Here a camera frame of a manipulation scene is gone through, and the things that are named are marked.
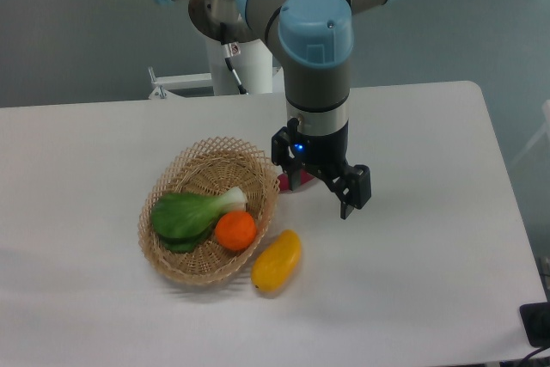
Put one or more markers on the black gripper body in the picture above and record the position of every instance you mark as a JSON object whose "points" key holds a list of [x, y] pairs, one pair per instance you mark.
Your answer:
{"points": [[320, 154]]}

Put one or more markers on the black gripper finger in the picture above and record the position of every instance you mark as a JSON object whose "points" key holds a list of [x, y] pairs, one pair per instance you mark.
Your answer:
{"points": [[283, 143], [350, 183]]}

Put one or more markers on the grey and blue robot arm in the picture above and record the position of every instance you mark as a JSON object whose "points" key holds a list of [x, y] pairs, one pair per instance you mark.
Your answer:
{"points": [[313, 41]]}

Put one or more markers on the woven wicker basket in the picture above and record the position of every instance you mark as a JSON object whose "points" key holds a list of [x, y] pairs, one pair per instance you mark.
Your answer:
{"points": [[211, 167]]}

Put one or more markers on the pink red object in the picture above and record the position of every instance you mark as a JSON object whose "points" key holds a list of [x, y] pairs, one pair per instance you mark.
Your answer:
{"points": [[284, 183]]}

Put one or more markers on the orange fruit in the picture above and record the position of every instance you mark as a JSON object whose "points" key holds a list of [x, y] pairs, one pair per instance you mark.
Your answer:
{"points": [[235, 230]]}

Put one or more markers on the yellow mango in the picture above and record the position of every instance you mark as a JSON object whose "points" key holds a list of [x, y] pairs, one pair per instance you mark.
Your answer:
{"points": [[275, 264]]}

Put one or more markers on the green bok choy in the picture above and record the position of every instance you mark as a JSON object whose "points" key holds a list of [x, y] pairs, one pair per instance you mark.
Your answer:
{"points": [[183, 220]]}

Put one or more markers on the white object right edge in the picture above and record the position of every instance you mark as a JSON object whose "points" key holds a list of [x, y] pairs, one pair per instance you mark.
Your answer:
{"points": [[543, 131]]}

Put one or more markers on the black device at edge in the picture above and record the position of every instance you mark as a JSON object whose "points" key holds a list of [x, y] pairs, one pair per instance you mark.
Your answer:
{"points": [[535, 320]]}

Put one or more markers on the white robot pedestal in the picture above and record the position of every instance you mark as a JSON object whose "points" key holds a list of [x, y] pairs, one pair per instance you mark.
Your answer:
{"points": [[239, 62]]}

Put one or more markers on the white metal bracket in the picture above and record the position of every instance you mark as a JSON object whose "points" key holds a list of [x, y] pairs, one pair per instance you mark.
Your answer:
{"points": [[194, 85]]}

